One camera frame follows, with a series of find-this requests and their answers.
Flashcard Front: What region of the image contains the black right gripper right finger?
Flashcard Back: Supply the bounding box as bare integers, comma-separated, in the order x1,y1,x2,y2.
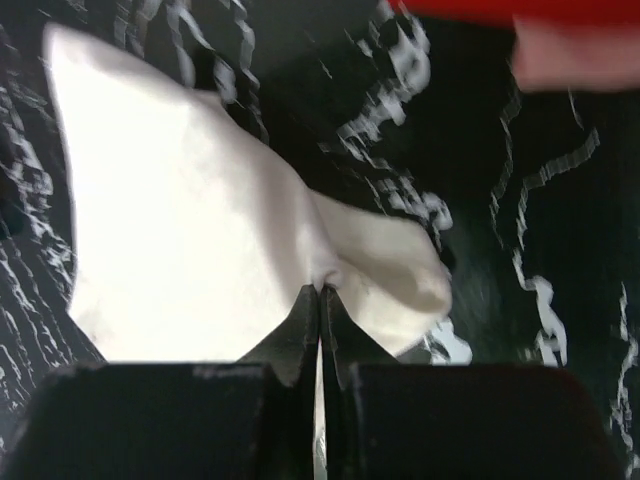
320,287,398,479

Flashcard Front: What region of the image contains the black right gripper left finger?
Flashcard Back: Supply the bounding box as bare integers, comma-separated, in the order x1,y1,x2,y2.
240,285,319,479

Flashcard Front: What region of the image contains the white t shirt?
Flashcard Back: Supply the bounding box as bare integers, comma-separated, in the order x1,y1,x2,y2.
43,24,452,361

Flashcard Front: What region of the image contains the folded light pink t shirt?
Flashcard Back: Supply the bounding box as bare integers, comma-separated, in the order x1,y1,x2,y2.
511,18,639,92

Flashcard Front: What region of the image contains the folded red t shirt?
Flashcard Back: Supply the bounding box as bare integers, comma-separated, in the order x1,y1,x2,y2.
389,0,640,27

